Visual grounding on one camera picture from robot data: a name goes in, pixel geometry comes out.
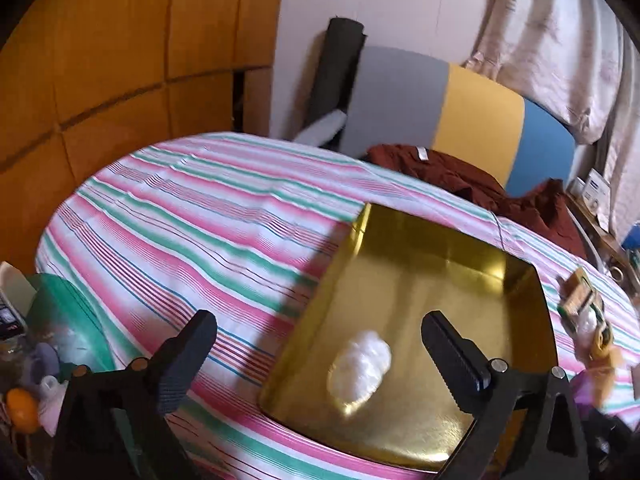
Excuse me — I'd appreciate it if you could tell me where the striped pink green tablecloth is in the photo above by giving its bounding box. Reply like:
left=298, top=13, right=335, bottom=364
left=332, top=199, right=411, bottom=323
left=34, top=131, right=640, bottom=480

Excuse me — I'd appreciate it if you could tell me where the green plastic bag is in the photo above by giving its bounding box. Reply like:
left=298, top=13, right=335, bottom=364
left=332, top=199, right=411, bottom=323
left=26, top=273, right=116, bottom=372

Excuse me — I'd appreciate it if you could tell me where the grey yellow blue chair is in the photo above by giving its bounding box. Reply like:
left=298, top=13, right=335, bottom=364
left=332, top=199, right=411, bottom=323
left=338, top=47, right=575, bottom=196

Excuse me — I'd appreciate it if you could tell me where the gold tin tray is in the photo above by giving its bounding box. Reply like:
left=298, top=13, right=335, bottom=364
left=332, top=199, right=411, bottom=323
left=258, top=204, right=558, bottom=472

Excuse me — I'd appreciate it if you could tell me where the white product box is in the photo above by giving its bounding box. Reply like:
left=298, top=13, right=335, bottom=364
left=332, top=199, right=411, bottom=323
left=582, top=168, right=611, bottom=232

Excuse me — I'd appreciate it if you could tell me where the rolled black mat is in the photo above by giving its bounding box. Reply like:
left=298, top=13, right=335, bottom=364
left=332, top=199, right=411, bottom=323
left=303, top=18, right=367, bottom=127

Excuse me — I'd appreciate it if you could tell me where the dark red garment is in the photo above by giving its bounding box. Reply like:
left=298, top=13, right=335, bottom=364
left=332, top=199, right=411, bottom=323
left=363, top=144, right=587, bottom=259

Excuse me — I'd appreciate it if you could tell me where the green edged snack packet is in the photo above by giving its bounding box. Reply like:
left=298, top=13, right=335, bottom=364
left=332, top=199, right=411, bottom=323
left=558, top=266, right=604, bottom=334

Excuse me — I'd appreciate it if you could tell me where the pink patterned curtain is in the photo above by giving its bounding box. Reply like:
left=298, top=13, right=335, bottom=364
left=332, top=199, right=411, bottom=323
left=465, top=0, right=639, bottom=240

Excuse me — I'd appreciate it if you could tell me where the orange ball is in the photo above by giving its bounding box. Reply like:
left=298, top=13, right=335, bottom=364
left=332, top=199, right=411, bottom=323
left=6, top=388, right=40, bottom=434

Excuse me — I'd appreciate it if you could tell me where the white plastic ball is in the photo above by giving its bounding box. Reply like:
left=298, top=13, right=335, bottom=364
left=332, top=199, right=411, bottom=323
left=574, top=307, right=600, bottom=353
left=326, top=330, right=392, bottom=406

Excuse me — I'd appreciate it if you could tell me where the orange wooden wardrobe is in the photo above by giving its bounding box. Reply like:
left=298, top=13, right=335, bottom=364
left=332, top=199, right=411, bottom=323
left=1, top=0, right=281, bottom=272

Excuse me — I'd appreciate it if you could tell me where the wooden side shelf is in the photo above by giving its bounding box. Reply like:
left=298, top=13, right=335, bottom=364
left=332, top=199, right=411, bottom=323
left=566, top=195, right=639, bottom=297

